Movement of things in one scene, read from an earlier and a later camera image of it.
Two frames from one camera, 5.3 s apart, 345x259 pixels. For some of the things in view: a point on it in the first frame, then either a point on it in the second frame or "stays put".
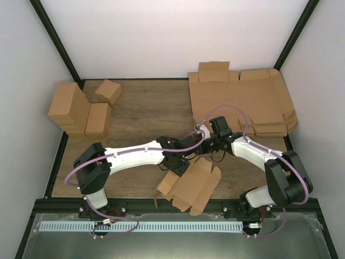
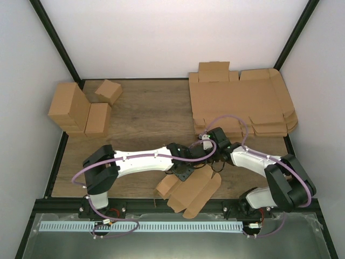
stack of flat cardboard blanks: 261,94 stays put
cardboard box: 190,192 stays put
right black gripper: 201,150 → 207,162
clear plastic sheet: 265,236 stays put
